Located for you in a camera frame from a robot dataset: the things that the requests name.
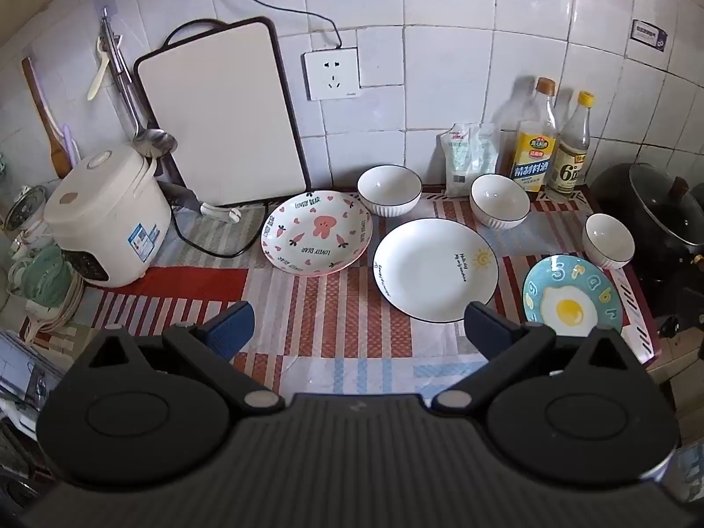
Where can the glass blender jar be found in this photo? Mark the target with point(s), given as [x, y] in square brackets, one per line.
[25, 209]

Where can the wall sticker label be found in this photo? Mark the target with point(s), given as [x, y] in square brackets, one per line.
[649, 36]

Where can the pink rabbit print plate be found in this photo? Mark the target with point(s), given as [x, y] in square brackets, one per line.
[319, 231]

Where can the wooden spatula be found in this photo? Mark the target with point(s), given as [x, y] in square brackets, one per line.
[58, 154]

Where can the white plastic rice spoon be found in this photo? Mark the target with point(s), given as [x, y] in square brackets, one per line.
[98, 80]

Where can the clear adhesive wall hook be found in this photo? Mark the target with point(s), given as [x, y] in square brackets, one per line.
[105, 4]

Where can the white cutting board dark frame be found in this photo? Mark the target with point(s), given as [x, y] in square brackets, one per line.
[220, 115]

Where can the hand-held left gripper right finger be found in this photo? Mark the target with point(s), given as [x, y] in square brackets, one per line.
[485, 323]

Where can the white wall socket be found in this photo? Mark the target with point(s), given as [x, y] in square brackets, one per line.
[330, 74]

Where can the green and white appliance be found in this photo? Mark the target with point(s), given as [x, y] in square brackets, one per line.
[47, 278]

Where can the purple plastic utensil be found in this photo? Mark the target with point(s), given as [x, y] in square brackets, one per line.
[70, 146]

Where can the black gas stove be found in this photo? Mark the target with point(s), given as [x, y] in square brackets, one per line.
[676, 297]

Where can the tablet screen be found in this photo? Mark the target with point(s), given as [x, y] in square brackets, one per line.
[16, 366]

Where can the white seasoning bag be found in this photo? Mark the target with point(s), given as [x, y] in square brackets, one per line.
[467, 159]

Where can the grey cutting board stand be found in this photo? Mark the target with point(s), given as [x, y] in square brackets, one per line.
[181, 195]

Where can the blue egg print plate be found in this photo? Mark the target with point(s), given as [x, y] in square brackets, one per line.
[569, 308]

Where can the white sun print plate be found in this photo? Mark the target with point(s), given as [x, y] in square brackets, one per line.
[429, 269]

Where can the striped tablecloth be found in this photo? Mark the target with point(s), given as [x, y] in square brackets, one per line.
[341, 330]

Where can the white rice cooker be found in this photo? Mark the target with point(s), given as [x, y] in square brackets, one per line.
[104, 214]

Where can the clear plastic bottle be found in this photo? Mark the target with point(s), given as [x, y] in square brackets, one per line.
[514, 115]

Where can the yellow label cooking wine bottle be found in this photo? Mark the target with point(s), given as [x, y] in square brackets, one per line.
[532, 159]

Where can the small white ribbed bowl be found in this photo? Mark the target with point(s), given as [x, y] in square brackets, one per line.
[608, 239]

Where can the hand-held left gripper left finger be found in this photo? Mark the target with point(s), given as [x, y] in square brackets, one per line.
[231, 327]

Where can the large white ribbed bowl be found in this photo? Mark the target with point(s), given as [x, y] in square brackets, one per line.
[499, 198]
[389, 187]

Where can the yellow cap vinegar bottle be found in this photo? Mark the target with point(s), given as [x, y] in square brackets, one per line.
[569, 168]

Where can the black wok with glass lid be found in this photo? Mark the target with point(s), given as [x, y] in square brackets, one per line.
[660, 214]

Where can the metal ladle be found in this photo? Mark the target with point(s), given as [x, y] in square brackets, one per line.
[154, 143]

